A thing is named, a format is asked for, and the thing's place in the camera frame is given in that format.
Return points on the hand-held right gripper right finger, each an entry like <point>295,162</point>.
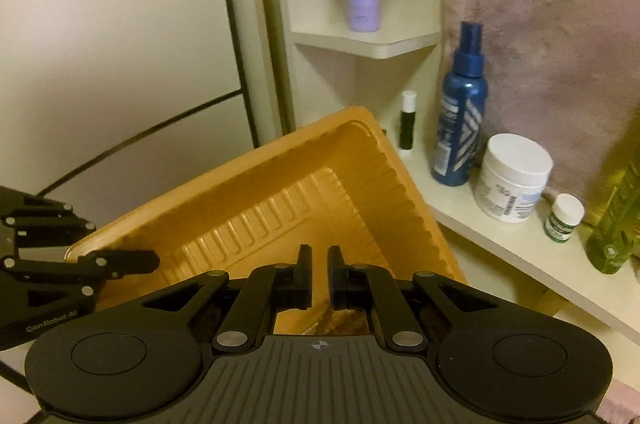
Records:
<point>336,284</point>

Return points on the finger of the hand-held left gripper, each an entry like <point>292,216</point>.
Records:
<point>130,260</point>
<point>50,216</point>

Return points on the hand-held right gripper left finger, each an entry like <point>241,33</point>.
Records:
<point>304,284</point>

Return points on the orange plastic tray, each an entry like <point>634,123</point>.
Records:
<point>310,184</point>

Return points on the cream corner shelf unit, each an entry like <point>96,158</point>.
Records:
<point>500,249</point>

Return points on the small dark tube white cap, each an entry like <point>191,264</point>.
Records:
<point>407,124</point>

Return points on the blue spray bottle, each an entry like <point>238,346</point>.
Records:
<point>457,124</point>

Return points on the white cream jar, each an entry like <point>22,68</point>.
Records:
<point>515,179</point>

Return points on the small green jar white lid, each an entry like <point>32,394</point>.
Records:
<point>562,219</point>

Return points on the green spray bottle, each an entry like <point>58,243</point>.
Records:
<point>617,214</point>

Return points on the pink fuzzy hanging cloth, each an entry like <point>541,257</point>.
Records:
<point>550,29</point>

